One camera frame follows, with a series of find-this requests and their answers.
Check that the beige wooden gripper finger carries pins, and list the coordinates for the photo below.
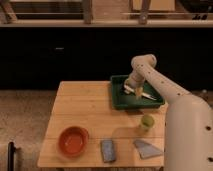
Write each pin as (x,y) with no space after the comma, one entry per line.
(138,92)

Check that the white brush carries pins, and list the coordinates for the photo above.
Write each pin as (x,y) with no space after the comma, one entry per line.
(128,90)

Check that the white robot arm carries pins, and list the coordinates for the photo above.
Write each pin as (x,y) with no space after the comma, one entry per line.
(188,142)

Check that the green plastic tray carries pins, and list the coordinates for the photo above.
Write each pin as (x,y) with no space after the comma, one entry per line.
(123,101)

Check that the green cup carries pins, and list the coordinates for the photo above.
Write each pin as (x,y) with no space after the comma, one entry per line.
(146,122)

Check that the wooden folding table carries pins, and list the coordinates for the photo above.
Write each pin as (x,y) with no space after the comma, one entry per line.
(88,104)

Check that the blue grey folded cloth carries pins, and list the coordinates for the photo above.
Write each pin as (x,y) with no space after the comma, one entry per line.
(147,150)

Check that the blue rectangular sponge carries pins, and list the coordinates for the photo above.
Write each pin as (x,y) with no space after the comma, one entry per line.
(108,150)

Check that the orange bowl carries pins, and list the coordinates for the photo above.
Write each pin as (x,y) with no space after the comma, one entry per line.
(72,141)

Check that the black chair back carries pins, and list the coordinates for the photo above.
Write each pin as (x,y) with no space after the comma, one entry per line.
(11,152)

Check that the wooden shelf rail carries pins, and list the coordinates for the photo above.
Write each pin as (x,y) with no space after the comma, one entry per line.
(106,13)

